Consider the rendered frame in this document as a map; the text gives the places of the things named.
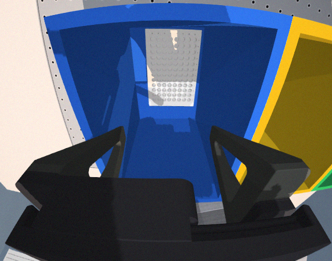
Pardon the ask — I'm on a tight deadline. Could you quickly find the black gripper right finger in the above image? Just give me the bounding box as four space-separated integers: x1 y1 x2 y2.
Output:
209 125 311 223

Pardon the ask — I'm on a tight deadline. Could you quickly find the white well plate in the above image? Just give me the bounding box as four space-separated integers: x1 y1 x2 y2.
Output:
145 28 202 106

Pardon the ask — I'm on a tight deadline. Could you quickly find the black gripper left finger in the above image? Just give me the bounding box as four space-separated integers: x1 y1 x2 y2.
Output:
26 126 126 178

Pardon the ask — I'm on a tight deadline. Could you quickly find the yellow open bin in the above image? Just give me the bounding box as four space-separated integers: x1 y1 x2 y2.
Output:
251 16 332 194

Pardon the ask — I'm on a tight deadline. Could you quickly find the blue bin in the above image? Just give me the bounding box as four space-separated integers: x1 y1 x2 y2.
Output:
43 3 293 202

